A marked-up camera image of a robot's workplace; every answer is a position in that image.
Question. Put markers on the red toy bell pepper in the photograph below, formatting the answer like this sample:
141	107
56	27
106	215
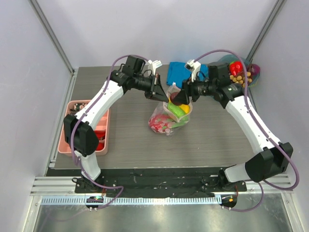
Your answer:
235	68

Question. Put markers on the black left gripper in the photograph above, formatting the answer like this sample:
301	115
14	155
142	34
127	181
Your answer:
156	91

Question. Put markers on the rose patterned dark cloth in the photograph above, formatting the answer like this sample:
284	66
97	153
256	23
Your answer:
76	107

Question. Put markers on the yellow toy mango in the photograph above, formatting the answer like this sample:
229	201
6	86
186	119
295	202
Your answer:
185	108

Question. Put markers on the green toy cucumber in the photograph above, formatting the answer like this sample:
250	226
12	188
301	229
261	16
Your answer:
176	110

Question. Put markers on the aluminium frame rail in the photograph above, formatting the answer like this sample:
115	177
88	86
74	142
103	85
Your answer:
63	185

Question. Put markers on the clear pink-dotted zip bag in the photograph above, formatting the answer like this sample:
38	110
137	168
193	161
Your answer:
176	123

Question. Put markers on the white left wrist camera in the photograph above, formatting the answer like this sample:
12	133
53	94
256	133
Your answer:
153	66

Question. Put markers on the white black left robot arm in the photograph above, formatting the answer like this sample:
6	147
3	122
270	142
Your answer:
136	73

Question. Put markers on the blue folded cloth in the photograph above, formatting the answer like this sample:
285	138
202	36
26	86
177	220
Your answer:
177	73

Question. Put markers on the lower red folded cloth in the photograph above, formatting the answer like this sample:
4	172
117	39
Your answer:
100	146

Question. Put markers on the dark purple toy onion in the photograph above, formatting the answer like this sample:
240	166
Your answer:
172	97

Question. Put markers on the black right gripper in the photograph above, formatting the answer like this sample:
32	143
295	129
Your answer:
186	90

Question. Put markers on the teal plastic fruit basket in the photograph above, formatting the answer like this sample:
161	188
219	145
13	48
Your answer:
231	58

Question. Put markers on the brown toy longan bunch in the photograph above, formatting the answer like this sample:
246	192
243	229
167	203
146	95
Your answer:
240	78

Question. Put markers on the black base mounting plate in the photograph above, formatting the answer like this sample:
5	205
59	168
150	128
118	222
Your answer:
188	182

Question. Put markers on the white slotted cable duct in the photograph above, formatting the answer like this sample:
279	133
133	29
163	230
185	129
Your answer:
93	200

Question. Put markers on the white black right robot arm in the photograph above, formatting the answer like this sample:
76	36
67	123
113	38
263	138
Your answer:
271	156

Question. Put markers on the pink toy dragon fruit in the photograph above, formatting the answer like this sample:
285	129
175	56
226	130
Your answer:
159	123

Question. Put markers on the purple toy eggplant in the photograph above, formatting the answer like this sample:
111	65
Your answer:
254	69

